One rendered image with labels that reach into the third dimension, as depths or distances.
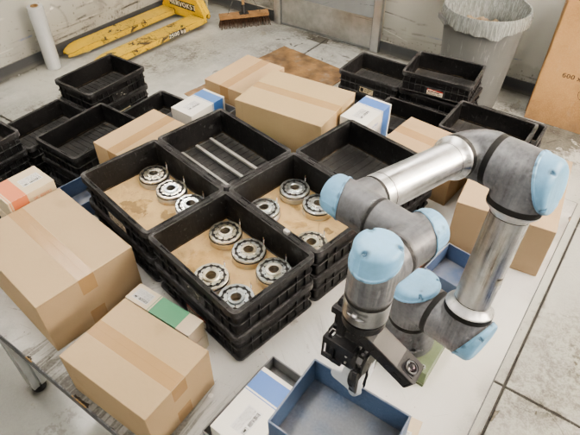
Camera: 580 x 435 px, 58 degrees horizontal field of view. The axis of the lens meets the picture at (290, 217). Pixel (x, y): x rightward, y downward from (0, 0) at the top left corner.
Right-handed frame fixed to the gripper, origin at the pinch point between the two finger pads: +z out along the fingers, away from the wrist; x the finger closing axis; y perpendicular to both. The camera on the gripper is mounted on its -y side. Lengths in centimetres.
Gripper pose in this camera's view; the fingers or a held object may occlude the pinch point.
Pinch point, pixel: (360, 391)
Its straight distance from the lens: 102.1
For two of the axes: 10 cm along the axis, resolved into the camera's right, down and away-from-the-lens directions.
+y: -8.0, -4.1, 4.4
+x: -6.0, 4.9, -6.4
